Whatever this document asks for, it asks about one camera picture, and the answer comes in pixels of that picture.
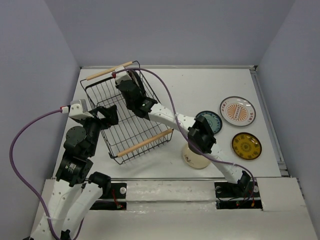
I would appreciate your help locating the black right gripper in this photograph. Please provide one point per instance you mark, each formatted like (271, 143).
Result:
(118, 82)

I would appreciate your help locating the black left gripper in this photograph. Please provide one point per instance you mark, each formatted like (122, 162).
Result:
(111, 113)

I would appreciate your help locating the black wire dish rack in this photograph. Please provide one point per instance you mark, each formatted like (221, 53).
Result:
(133, 136)

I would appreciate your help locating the dark red rimmed cream plate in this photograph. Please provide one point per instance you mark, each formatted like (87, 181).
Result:
(138, 81)

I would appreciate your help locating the blue patterned teal plate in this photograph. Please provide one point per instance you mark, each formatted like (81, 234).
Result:
(213, 119)

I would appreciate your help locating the cream plate with black sprig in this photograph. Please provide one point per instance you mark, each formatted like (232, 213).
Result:
(194, 160)

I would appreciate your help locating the white plate with orange sunburst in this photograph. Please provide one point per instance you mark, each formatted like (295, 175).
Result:
(237, 111)

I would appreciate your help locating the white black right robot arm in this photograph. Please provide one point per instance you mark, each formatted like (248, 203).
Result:
(196, 130)

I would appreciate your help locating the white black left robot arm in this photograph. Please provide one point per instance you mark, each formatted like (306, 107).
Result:
(75, 190)

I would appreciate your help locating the yellow patterned dark plate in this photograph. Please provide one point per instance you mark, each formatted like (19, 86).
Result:
(246, 146)

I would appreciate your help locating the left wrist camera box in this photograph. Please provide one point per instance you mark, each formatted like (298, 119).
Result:
(77, 110)

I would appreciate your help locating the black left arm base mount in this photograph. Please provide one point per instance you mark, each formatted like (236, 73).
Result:
(117, 190)

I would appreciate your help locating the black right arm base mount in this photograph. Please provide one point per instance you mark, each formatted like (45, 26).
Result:
(225, 191)

